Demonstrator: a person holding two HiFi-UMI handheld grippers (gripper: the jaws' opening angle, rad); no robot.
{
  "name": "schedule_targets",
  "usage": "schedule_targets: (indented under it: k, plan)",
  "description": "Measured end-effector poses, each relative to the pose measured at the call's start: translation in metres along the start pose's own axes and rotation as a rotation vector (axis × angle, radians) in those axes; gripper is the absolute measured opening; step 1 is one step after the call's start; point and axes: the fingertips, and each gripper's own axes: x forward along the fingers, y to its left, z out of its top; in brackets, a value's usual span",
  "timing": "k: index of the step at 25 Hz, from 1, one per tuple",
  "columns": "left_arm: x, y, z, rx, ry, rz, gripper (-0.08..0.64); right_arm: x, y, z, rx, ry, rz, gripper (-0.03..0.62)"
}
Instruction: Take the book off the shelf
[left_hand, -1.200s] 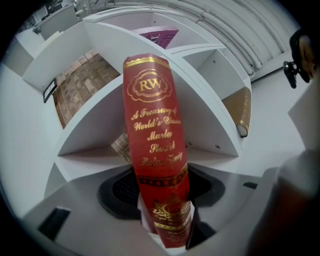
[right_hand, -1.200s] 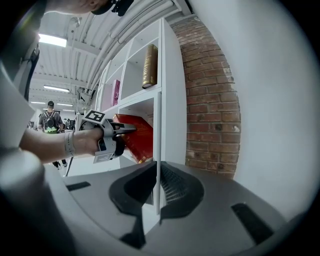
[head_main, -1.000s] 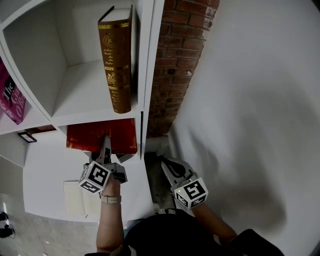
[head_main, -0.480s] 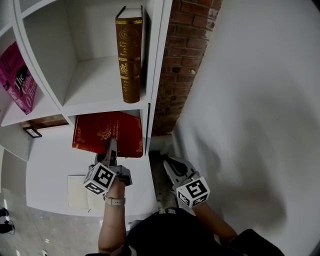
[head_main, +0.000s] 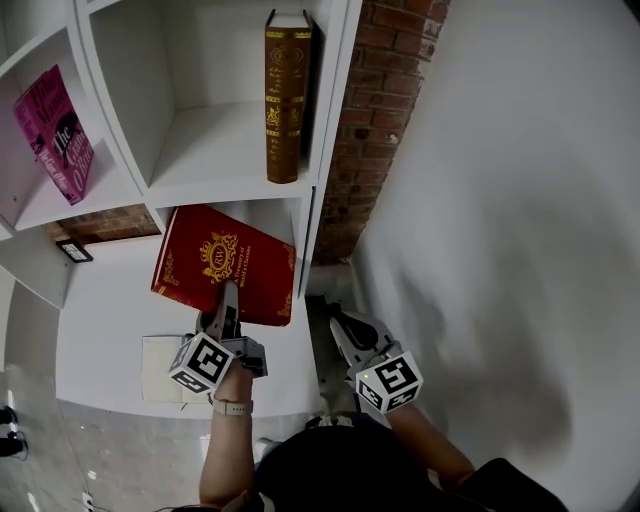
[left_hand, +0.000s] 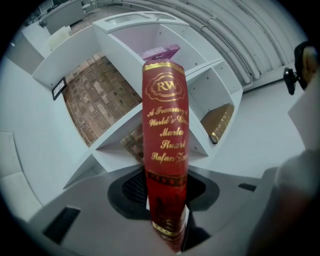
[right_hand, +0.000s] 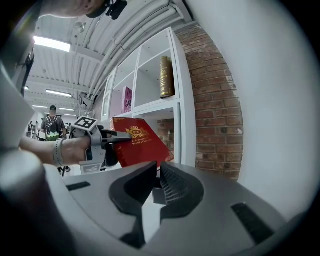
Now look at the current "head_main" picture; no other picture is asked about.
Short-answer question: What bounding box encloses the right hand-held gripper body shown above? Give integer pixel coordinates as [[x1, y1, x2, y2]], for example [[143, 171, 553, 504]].
[[351, 343, 426, 417]]

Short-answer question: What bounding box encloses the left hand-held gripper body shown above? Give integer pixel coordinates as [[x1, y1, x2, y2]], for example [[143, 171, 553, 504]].
[[168, 331, 269, 397]]

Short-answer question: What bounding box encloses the red gold-printed book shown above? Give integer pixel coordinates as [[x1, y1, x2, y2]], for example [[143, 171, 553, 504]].
[[150, 203, 298, 329]]

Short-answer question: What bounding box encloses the white shelf desk unit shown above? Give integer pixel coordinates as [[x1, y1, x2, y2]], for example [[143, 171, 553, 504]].
[[0, 0, 365, 312]]

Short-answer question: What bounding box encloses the brown gold-printed book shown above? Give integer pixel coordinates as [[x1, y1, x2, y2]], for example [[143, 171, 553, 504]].
[[264, 8, 317, 186]]

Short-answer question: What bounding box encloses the pink book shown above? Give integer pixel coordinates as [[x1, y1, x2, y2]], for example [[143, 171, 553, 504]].
[[12, 63, 96, 207]]

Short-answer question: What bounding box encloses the person's right forearm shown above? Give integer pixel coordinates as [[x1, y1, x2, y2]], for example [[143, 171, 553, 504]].
[[386, 401, 477, 495]]

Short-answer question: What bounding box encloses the person's left forearm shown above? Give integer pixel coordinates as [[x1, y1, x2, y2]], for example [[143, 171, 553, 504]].
[[198, 362, 257, 509]]

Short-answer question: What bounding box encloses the open white notebook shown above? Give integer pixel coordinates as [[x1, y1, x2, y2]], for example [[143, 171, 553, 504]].
[[140, 333, 222, 406]]

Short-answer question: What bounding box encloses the person's black shirt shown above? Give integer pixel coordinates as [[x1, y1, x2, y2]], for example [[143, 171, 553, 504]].
[[251, 411, 572, 512]]

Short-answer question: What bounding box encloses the beige wrist strap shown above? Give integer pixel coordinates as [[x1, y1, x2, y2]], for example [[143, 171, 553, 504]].
[[211, 398, 255, 418]]

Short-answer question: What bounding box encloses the black picture frame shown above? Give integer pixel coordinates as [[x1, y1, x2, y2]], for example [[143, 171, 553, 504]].
[[55, 237, 95, 265]]

